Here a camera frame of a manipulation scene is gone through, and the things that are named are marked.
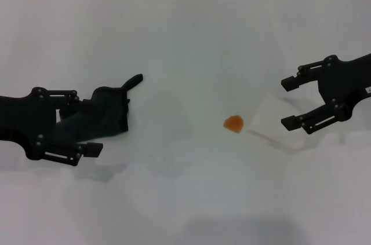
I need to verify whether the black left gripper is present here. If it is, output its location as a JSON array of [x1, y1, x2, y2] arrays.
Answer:
[[0, 87, 104, 167]]

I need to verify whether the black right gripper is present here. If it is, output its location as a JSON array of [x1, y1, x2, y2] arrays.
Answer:
[[281, 53, 371, 136]]

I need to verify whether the white paper cup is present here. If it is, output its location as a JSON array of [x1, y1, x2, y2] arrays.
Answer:
[[246, 96, 308, 156]]

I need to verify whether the dark blue rag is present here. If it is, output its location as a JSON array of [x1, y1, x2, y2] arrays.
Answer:
[[54, 74, 144, 145]]

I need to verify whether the orange-brown liquid stain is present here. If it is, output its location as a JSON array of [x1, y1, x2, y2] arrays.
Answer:
[[223, 115, 245, 135]]

